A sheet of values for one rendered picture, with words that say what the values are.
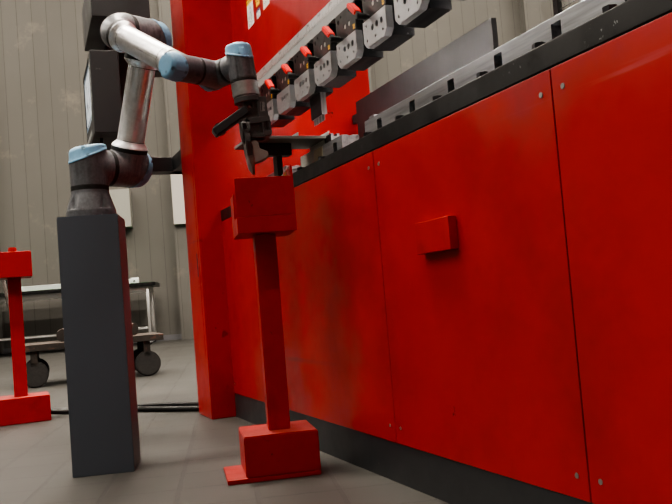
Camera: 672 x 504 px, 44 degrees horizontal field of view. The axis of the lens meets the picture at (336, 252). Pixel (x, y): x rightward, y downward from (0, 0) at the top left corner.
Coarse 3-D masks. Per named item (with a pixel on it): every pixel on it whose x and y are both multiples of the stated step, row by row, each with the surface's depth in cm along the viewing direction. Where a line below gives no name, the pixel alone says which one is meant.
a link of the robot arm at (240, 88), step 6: (234, 84) 227; (240, 84) 226; (246, 84) 226; (252, 84) 227; (234, 90) 227; (240, 90) 226; (246, 90) 226; (252, 90) 227; (258, 90) 229; (234, 96) 228; (240, 96) 227
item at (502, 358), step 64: (576, 64) 134; (640, 64) 121; (448, 128) 172; (512, 128) 151; (576, 128) 135; (640, 128) 121; (320, 192) 243; (384, 192) 203; (448, 192) 174; (512, 192) 152; (576, 192) 135; (640, 192) 122; (320, 256) 246; (384, 256) 205; (448, 256) 175; (512, 256) 153; (576, 256) 136; (640, 256) 123; (256, 320) 312; (320, 320) 248; (384, 320) 207; (448, 320) 177; (512, 320) 155; (576, 320) 137; (640, 320) 123; (256, 384) 316; (320, 384) 251; (384, 384) 209; (448, 384) 178; (512, 384) 156; (576, 384) 138; (640, 384) 124; (320, 448) 255; (384, 448) 212; (448, 448) 180; (512, 448) 157; (576, 448) 139; (640, 448) 125
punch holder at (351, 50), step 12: (348, 12) 243; (336, 24) 252; (348, 24) 244; (360, 24) 240; (348, 36) 244; (360, 36) 239; (348, 48) 245; (360, 48) 239; (348, 60) 245; (360, 60) 243; (372, 60) 244
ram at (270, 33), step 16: (240, 0) 347; (272, 0) 308; (288, 0) 292; (304, 0) 277; (320, 0) 264; (352, 0) 241; (240, 16) 348; (256, 16) 327; (272, 16) 309; (288, 16) 293; (304, 16) 278; (240, 32) 349; (256, 32) 328; (272, 32) 310; (288, 32) 294; (256, 48) 330; (272, 48) 311; (256, 64) 331
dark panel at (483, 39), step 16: (480, 32) 277; (496, 32) 271; (448, 48) 297; (464, 48) 287; (480, 48) 278; (416, 64) 320; (432, 64) 308; (448, 64) 298; (464, 64) 288; (400, 80) 333; (416, 80) 321; (432, 80) 309; (368, 96) 362; (384, 96) 348; (400, 96) 334; (368, 112) 363
